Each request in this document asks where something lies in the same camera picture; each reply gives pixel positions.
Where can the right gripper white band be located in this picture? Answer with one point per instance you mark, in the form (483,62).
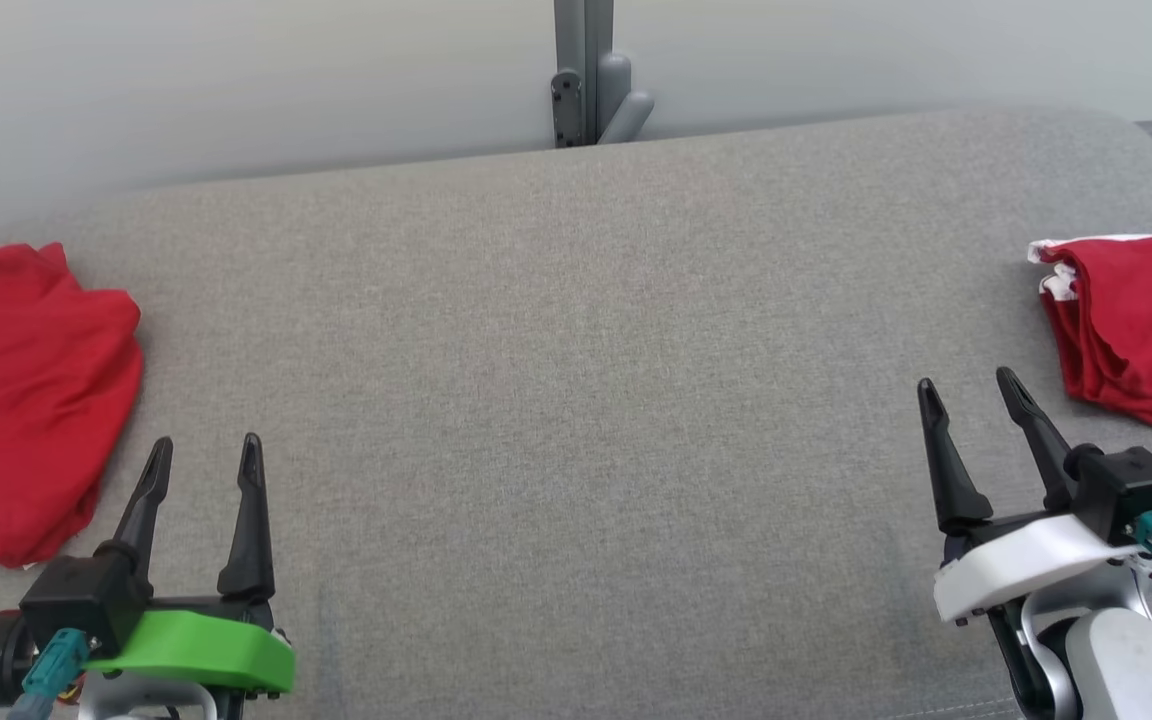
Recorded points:
(1016,560)

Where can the grey metal post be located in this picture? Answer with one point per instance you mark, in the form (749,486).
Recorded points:
(576,40)

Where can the red basketball shorts white stripe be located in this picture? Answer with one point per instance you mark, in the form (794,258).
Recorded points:
(1146,320)

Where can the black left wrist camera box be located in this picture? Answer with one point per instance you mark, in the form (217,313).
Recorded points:
(81,605)

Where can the black hinge bracket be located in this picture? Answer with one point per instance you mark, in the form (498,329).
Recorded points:
(567,105)

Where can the grey fabric sofa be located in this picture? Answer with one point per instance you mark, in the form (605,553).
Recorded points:
(576,400)

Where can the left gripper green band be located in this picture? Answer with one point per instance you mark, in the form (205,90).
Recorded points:
(206,645)

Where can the red basketball jersey white sleeves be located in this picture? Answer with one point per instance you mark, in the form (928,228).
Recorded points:
(26,400)

